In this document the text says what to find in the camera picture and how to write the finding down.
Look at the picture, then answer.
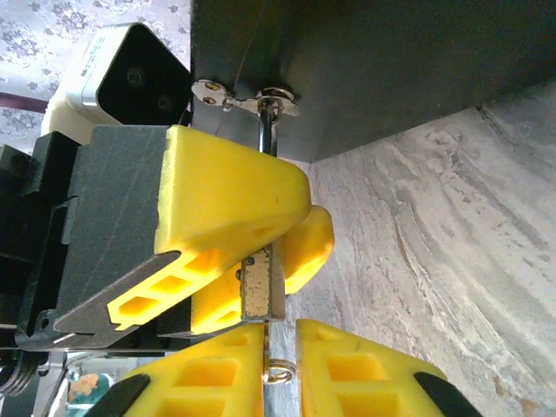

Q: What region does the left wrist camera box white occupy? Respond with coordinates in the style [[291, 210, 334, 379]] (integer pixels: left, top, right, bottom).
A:
[[42, 22, 195, 132]]

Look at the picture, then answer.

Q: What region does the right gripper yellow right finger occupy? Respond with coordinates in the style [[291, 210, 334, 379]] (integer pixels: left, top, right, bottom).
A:
[[295, 318, 484, 417]]

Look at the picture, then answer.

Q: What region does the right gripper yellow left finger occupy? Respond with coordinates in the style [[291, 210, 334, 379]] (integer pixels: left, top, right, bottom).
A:
[[85, 323, 267, 417]]

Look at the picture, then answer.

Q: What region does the silver key ring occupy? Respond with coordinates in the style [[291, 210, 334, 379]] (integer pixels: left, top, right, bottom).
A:
[[263, 357, 297, 387]]

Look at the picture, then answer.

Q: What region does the brass padlock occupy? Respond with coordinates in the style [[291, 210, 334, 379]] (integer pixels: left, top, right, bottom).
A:
[[237, 89, 288, 323]]

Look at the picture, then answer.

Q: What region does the starry night painting box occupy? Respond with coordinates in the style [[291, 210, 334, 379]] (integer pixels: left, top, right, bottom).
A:
[[189, 0, 556, 165]]

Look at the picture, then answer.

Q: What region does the silver box hasp latch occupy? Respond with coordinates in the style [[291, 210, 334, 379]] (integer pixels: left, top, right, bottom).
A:
[[190, 77, 301, 119]]

